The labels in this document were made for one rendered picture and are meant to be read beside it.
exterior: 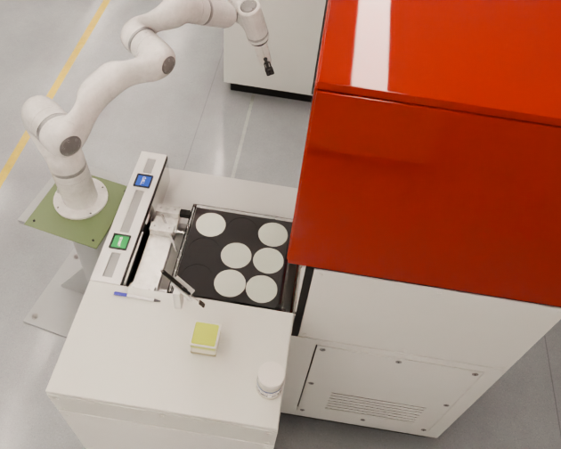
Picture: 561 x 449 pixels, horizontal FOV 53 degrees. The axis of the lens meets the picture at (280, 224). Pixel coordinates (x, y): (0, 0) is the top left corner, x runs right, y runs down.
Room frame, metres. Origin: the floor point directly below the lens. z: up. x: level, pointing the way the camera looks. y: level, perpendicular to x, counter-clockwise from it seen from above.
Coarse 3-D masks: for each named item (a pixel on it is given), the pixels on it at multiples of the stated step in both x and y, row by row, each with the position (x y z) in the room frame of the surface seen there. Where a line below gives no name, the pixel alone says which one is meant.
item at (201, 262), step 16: (192, 224) 1.12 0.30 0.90; (240, 224) 1.14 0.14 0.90; (256, 224) 1.15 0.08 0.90; (288, 224) 1.17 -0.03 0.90; (192, 240) 1.05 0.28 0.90; (208, 240) 1.06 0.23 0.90; (224, 240) 1.07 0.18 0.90; (240, 240) 1.08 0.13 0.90; (256, 240) 1.09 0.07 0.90; (288, 240) 1.11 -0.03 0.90; (192, 256) 0.99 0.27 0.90; (208, 256) 1.00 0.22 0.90; (192, 272) 0.93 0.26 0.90; (208, 272) 0.94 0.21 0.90; (240, 272) 0.95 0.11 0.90; (256, 272) 0.96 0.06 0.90; (192, 288) 0.87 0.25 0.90; (208, 288) 0.88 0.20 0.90; (256, 304) 0.85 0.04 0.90; (272, 304) 0.85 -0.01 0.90
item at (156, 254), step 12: (156, 216) 1.14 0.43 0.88; (156, 240) 1.05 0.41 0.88; (168, 240) 1.05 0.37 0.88; (144, 252) 0.99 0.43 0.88; (156, 252) 1.00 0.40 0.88; (168, 252) 1.01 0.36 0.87; (144, 264) 0.95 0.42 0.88; (156, 264) 0.95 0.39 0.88; (144, 276) 0.90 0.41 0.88; (156, 276) 0.91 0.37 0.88; (156, 288) 0.87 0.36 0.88
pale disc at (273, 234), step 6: (264, 228) 1.14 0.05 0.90; (270, 228) 1.14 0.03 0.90; (276, 228) 1.15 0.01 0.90; (282, 228) 1.15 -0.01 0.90; (258, 234) 1.11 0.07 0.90; (264, 234) 1.12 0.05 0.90; (270, 234) 1.12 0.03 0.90; (276, 234) 1.12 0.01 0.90; (282, 234) 1.13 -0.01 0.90; (264, 240) 1.09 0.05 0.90; (270, 240) 1.10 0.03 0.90; (276, 240) 1.10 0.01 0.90; (282, 240) 1.10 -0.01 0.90; (276, 246) 1.07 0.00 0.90
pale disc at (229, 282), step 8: (224, 272) 0.95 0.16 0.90; (232, 272) 0.95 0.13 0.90; (216, 280) 0.91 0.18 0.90; (224, 280) 0.92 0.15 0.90; (232, 280) 0.92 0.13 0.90; (240, 280) 0.92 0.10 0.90; (216, 288) 0.88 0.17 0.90; (224, 288) 0.89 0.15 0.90; (232, 288) 0.89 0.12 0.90; (240, 288) 0.90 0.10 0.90; (224, 296) 0.86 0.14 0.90; (232, 296) 0.86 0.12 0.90
